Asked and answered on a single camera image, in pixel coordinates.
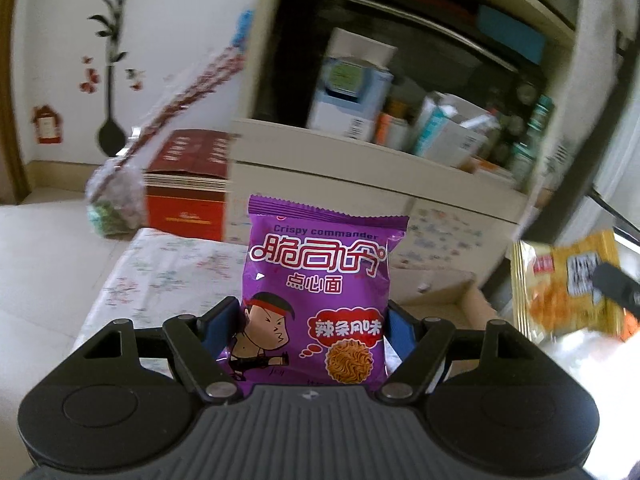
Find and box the white open paper box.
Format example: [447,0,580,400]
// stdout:
[410,93,499,168]

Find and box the blue white carton box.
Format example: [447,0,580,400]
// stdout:
[307,28,396,142]

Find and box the clear plastic bag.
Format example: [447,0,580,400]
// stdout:
[83,44,249,239]

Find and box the yellow snack bag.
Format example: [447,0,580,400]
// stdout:
[511,230,625,344]

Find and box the purple noodle snack bag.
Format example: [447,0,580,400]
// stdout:
[219,195,409,394]

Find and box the open cardboard box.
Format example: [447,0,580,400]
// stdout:
[390,268,502,330]

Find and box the cream storage cabinet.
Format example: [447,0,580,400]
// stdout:
[224,0,626,291]

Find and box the red gift box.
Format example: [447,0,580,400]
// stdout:
[143,129,231,242]

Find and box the wooden door frame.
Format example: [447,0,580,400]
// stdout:
[0,0,30,205]

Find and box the white refrigerator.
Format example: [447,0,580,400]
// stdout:
[518,0,639,244]

